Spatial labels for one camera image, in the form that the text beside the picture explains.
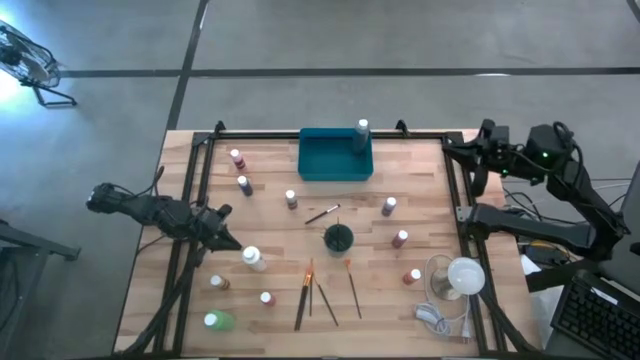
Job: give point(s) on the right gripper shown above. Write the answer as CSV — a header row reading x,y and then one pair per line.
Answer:
x,y
497,157

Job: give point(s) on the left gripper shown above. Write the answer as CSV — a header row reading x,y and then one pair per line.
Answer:
x,y
206,223

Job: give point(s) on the large white bottle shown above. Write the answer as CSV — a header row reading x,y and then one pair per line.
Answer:
x,y
255,260

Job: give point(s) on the pink paint bottle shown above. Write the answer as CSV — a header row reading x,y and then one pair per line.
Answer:
x,y
239,161

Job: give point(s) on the large green paint bottle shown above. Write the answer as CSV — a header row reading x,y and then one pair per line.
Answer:
x,y
222,321

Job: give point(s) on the purple paint bottle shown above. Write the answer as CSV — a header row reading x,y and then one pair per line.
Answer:
x,y
388,207

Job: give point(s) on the crimson paint bottle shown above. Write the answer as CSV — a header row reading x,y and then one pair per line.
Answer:
x,y
399,241

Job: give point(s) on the tall slate teal bottle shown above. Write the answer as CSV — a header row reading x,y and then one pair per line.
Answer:
x,y
360,140

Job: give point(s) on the orange-red paint bottle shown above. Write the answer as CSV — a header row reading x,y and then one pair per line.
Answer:
x,y
268,300
411,278

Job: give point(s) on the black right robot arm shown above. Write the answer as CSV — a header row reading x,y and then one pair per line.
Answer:
x,y
530,227

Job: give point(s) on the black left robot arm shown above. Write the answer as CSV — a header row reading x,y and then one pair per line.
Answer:
x,y
145,212

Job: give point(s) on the navy blue paint bottle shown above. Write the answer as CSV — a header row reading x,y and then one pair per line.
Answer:
x,y
246,187

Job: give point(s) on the brown paint bottle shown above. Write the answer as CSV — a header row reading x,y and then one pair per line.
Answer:
x,y
221,283

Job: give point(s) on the taupe paint bottle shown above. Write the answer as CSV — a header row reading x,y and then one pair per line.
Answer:
x,y
292,201

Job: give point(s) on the black brush silver ferrule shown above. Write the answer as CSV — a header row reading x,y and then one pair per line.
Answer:
x,y
320,215

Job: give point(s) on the thick black paintbrush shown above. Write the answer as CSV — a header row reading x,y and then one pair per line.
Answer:
x,y
304,310
300,310

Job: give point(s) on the white globe desk lamp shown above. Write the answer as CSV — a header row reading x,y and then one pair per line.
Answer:
x,y
466,276

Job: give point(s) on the teal plastic cup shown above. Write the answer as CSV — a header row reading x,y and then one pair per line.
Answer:
x,y
345,246

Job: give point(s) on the teal plastic bin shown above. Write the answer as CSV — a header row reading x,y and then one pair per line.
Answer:
x,y
330,160

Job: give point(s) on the black paintbrush orange bristles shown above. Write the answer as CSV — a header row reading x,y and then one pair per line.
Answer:
x,y
353,292

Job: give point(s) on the grey laptop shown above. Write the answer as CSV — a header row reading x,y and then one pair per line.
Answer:
x,y
625,240

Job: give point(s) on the black metal stand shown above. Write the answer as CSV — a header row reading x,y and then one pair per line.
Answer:
x,y
35,242

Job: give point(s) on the black keyboard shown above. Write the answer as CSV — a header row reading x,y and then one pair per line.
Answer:
x,y
595,320

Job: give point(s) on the black floor fan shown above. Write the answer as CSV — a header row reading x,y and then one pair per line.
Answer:
x,y
30,62

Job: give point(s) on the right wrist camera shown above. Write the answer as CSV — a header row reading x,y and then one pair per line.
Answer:
x,y
497,134

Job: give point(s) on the black frame clamp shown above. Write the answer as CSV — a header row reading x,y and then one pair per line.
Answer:
x,y
219,127
401,127

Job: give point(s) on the black table frame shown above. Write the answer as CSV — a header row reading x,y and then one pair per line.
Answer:
x,y
250,135

